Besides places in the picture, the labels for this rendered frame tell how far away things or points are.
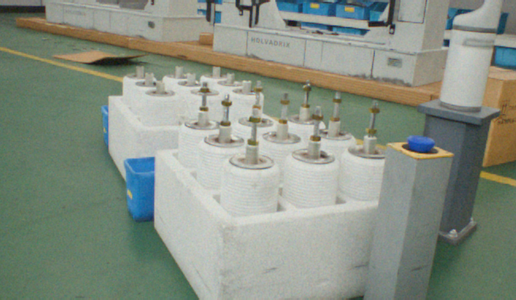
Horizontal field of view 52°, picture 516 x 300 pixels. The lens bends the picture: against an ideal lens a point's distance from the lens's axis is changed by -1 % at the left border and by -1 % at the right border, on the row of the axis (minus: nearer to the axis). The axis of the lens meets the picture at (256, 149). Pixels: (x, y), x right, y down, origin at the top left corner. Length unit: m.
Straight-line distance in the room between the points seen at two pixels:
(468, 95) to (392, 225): 0.49
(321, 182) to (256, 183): 0.12
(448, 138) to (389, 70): 1.74
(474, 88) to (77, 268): 0.90
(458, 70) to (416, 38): 1.73
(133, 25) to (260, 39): 1.26
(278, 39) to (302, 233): 2.54
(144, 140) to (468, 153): 0.75
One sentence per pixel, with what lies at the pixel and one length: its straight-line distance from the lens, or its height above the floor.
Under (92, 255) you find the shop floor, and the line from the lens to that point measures 1.12.
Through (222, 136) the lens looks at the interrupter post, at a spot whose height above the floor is 0.26.
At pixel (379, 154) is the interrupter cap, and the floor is 0.25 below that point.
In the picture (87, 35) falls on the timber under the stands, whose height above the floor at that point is 0.04.
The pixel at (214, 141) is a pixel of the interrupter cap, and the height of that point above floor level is 0.25.
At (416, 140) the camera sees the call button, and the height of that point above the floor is 0.33.
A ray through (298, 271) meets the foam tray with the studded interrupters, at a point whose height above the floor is 0.08.
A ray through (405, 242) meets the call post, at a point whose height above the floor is 0.18.
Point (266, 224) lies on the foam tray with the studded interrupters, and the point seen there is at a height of 0.17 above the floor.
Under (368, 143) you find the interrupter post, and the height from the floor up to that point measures 0.27.
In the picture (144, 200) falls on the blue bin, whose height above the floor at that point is 0.05.
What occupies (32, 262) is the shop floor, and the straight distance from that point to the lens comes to 1.11.
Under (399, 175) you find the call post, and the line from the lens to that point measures 0.82.
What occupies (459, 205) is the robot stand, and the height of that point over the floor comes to 0.09.
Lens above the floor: 0.53
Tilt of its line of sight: 17 degrees down
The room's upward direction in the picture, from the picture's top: 4 degrees clockwise
